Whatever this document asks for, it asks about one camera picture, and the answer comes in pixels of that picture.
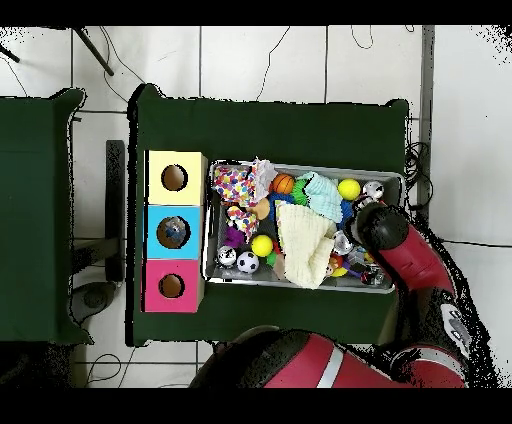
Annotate small polka dot cloth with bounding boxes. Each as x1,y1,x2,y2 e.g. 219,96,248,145
226,204,260,241

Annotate clear plastic packet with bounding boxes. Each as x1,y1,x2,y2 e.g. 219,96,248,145
164,217,189,246

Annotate shallow silver mesh bin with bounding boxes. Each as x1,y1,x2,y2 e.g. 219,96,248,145
201,159,404,295

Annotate wooden three-hole box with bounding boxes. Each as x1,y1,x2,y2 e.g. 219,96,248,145
141,149,209,314

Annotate blue spiky ball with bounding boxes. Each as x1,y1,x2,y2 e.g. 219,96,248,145
338,199,355,225
267,192,293,209

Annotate yellow foam ball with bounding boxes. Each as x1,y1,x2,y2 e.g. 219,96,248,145
337,178,362,202
250,234,275,258

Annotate large polka dot cloth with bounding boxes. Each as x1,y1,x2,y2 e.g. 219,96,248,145
211,158,279,208

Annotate orange toy basketball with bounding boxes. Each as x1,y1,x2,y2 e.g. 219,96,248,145
270,172,296,195

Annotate green spiky ball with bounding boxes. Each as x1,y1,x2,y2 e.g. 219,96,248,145
289,178,310,207

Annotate small soccer ball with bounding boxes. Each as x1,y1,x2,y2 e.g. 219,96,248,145
236,250,260,275

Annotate cream waffle cloth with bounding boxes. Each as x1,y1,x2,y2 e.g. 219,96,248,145
274,201,338,290

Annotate mint green waffle cloth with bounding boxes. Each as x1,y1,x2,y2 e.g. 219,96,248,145
297,171,344,223

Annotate dark green tablecloth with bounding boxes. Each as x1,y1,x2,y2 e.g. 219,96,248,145
126,83,410,347

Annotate silver drink can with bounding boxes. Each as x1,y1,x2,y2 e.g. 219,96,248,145
332,230,355,256
361,180,385,200

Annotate black flat panel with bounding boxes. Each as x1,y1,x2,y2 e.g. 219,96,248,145
104,139,127,283

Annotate dark green side-table cloth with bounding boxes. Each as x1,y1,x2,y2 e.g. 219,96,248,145
0,88,94,345

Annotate black tripod leg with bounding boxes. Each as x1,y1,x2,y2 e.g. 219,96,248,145
0,42,21,64
72,25,116,77

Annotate thin black floor cable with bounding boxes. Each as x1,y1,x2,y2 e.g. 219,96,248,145
255,25,292,102

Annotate black cable bundle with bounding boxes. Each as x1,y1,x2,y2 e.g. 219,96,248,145
402,140,435,212

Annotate grey floor cable cover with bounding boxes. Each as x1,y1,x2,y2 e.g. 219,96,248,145
411,25,436,227

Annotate black cable with connector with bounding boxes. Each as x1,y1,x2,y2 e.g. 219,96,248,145
439,238,512,249

